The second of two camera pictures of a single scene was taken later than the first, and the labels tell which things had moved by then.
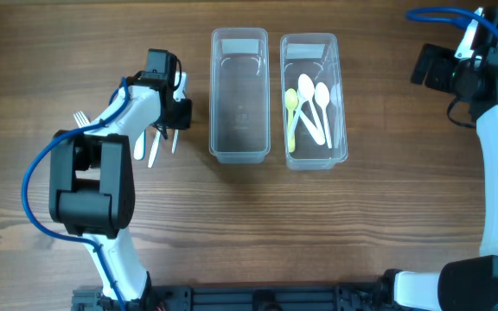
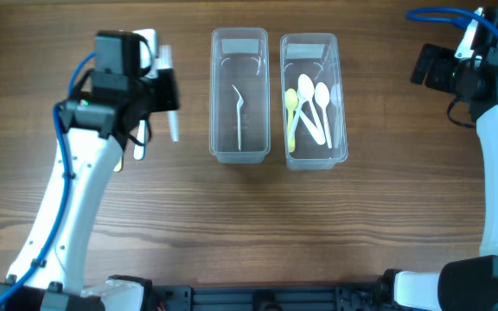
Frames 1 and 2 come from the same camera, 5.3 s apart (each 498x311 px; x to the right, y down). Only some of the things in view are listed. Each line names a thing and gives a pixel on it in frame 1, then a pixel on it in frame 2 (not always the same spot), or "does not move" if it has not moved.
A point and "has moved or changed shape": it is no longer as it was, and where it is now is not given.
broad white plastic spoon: [316, 135] does not move
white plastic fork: [154, 149] has moved or changed shape
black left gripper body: [179, 115] -> [160, 94]
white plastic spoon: [335, 98] does not move
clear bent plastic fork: [175, 140] -> [239, 104]
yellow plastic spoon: [291, 100] does not move
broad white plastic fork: [139, 147] does not move
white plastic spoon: [322, 97] does not move
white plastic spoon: [306, 88] does not move
